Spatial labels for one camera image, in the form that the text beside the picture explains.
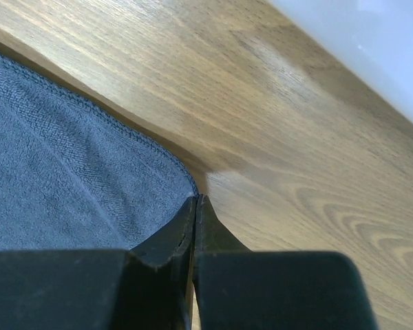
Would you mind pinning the white plastic basket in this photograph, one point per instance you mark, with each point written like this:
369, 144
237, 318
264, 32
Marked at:
373, 39

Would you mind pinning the dark blue towel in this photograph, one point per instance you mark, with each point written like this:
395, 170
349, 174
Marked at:
71, 176

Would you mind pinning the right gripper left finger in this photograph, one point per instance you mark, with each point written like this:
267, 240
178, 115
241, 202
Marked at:
147, 287

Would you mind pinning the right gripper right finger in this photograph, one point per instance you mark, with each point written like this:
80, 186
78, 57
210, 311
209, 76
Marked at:
237, 288

